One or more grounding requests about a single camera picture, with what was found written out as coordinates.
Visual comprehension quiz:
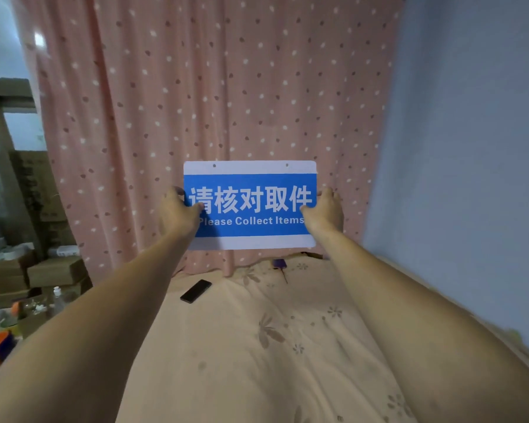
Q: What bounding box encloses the person's right hand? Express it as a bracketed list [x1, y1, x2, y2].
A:
[300, 187, 344, 236]

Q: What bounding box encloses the person's left hand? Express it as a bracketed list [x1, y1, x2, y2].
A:
[159, 186, 205, 239]

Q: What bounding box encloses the blue and white sign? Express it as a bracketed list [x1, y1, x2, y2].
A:
[183, 160, 318, 251]

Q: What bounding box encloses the person's right forearm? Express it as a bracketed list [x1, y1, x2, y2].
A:
[312, 228, 529, 423]

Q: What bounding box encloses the person's left forearm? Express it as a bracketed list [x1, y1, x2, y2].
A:
[0, 231, 195, 423]

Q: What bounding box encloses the black smartphone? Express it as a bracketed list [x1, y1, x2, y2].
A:
[180, 279, 212, 304]

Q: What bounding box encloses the pink dotted curtain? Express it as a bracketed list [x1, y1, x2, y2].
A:
[13, 0, 406, 282]

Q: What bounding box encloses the beige floral bed sheet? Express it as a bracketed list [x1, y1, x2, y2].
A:
[115, 253, 529, 423]

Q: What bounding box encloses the brown cardboard box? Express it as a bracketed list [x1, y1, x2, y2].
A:
[27, 256, 88, 288]

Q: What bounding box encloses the stack of cardboard boxes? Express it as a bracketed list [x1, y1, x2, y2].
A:
[10, 150, 76, 256]

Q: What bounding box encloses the grey metal shelf frame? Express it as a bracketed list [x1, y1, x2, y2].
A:
[0, 77, 45, 260]

